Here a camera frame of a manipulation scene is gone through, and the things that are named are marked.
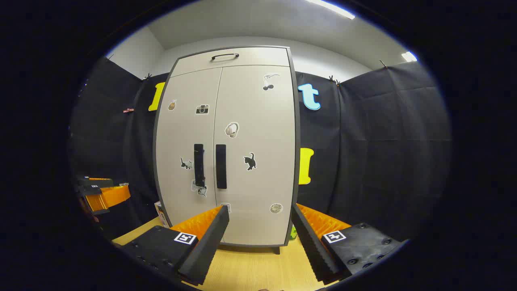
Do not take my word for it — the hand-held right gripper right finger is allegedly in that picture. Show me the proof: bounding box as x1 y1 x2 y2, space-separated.
291 203 405 284

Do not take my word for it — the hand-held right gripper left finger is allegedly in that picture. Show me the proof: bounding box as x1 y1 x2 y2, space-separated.
120 205 230 286

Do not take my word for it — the shoe cabinet door camera sticker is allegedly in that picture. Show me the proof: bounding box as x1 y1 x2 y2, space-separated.
156 67 223 228

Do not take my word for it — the shoe cabinet door headphone sticker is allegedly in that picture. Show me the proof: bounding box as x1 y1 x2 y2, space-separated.
213 65 298 246

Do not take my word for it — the grey double-door shoe cabinet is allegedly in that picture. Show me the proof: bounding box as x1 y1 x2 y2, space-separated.
153 45 301 255

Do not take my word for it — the grey cabinet drawer front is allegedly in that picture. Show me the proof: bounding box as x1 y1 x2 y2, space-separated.
172 46 290 77

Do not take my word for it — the white printed book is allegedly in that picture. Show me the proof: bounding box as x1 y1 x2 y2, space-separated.
154 201 171 228

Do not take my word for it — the black backdrop cloth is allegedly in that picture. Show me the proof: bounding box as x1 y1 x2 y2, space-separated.
69 57 451 243

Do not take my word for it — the black door handle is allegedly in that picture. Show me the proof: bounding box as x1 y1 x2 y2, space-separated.
215 144 227 190
194 144 205 187

